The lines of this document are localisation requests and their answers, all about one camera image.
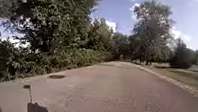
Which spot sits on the dark manhole cover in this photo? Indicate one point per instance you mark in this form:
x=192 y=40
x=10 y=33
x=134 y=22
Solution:
x=56 y=76

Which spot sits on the wood of trees and bushes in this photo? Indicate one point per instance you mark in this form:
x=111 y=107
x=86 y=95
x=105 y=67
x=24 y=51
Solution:
x=48 y=31

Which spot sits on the tall leafy tree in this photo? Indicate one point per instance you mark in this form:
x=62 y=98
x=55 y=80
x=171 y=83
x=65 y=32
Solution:
x=152 y=29

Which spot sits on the pale kerb strip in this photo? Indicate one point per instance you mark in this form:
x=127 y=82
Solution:
x=172 y=81

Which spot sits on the dark bush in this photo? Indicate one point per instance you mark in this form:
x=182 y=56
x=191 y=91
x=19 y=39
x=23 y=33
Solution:
x=180 y=59

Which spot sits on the bare dirt verge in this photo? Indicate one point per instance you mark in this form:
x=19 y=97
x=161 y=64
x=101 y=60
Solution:
x=185 y=78

